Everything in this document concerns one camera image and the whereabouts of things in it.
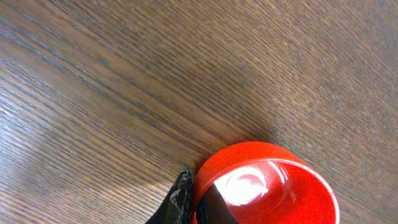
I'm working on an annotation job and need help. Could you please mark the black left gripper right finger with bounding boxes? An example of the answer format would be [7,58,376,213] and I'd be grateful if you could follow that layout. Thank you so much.
[196,184,239,224]

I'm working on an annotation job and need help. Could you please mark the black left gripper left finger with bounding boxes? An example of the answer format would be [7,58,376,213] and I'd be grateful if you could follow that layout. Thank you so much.
[146,169,193,224]

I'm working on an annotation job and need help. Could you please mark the red measuring scoop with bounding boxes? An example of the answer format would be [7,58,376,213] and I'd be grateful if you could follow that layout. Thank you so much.
[192,141,340,224]

